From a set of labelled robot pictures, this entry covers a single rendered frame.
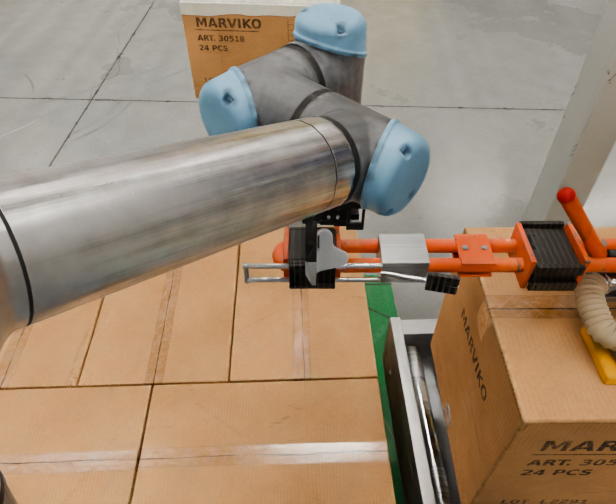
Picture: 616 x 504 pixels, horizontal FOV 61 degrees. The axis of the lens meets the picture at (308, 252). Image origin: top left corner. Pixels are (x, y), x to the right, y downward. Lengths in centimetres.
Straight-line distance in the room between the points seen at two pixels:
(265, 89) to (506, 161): 280
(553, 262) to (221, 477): 88
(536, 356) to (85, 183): 75
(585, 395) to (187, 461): 89
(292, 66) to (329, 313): 111
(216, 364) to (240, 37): 131
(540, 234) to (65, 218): 72
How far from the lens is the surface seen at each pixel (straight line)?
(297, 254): 76
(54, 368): 161
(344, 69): 57
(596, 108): 198
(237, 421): 139
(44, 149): 348
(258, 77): 51
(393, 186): 42
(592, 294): 89
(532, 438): 89
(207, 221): 31
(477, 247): 82
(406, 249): 79
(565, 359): 92
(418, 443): 131
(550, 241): 86
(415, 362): 149
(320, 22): 56
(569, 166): 209
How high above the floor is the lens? 178
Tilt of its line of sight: 46 degrees down
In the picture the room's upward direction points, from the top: straight up
